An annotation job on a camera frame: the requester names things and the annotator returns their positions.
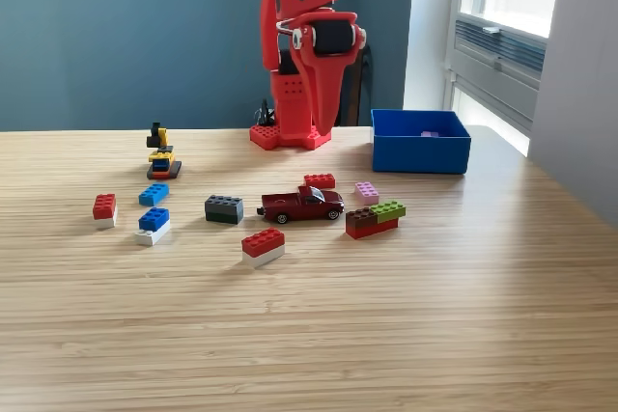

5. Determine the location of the single blue brick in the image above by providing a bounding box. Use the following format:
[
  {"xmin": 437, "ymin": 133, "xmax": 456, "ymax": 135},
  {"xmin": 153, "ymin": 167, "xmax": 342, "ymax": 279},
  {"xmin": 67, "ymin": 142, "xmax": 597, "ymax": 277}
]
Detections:
[{"xmin": 138, "ymin": 182, "xmax": 171, "ymax": 207}]

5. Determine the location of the blue plastic bin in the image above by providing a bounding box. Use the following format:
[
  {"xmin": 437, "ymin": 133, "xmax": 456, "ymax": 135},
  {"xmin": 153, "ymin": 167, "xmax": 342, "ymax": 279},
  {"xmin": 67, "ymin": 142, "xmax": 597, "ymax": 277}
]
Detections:
[{"xmin": 370, "ymin": 109, "xmax": 472, "ymax": 176}]

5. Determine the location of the dark folded chair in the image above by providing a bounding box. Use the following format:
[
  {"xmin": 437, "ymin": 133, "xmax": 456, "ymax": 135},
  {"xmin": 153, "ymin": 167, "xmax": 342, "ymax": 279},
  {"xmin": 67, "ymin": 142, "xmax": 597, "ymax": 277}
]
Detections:
[{"xmin": 336, "ymin": 41, "xmax": 374, "ymax": 127}]

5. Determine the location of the flat red brick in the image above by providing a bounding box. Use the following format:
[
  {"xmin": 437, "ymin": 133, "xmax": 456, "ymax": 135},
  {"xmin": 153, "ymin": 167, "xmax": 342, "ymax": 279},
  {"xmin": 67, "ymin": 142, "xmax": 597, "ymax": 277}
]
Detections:
[{"xmin": 303, "ymin": 173, "xmax": 337, "ymax": 190}]

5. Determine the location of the dark red toy pickup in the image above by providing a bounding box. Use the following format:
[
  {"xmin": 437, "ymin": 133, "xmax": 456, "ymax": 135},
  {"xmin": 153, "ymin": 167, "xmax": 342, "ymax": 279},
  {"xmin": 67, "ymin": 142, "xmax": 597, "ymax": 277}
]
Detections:
[{"xmin": 256, "ymin": 184, "xmax": 346, "ymax": 226}]

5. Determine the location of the brown green red brick stack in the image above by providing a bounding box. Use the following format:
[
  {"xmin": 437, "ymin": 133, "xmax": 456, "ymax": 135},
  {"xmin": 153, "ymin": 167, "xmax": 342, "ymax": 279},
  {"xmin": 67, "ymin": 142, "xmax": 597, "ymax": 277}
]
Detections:
[{"xmin": 345, "ymin": 200, "xmax": 407, "ymax": 240}]

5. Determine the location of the grey brick stack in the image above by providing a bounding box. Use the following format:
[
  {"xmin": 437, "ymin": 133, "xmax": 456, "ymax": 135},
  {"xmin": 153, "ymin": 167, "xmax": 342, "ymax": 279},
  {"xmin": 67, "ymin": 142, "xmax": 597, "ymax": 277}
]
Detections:
[{"xmin": 204, "ymin": 195, "xmax": 244, "ymax": 226}]

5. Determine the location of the long red white brick stack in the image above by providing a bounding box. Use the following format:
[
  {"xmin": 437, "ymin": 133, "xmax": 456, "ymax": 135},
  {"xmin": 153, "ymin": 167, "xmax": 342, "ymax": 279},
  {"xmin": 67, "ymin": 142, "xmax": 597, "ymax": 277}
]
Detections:
[{"xmin": 240, "ymin": 227, "xmax": 286, "ymax": 270}]

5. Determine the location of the grey slatted window vent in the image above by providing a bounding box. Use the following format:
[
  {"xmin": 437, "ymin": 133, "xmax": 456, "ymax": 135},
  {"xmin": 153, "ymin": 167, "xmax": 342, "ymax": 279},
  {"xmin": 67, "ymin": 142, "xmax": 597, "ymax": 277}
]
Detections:
[{"xmin": 453, "ymin": 15, "xmax": 549, "ymax": 78}]

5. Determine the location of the yellow toy digger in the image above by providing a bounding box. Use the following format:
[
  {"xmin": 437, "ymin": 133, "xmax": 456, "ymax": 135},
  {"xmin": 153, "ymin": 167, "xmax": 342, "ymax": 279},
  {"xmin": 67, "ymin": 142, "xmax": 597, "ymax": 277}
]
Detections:
[{"xmin": 146, "ymin": 122, "xmax": 183, "ymax": 181}]

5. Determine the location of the blue white brick stack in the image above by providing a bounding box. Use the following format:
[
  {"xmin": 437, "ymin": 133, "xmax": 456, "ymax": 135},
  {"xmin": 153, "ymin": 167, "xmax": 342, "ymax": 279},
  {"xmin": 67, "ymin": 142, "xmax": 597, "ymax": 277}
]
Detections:
[{"xmin": 134, "ymin": 206, "xmax": 172, "ymax": 246}]

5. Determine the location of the small red white brick stack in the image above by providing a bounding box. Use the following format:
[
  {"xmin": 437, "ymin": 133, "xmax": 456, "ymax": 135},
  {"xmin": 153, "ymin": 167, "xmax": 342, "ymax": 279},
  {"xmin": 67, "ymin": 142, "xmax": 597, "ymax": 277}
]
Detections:
[{"xmin": 92, "ymin": 193, "xmax": 119, "ymax": 231}]

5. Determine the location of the black cable bundle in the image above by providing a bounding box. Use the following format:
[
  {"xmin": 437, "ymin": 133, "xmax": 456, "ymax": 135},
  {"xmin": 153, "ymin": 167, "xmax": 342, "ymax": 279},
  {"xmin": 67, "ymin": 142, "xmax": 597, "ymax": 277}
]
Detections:
[{"xmin": 254, "ymin": 98, "xmax": 276, "ymax": 126}]

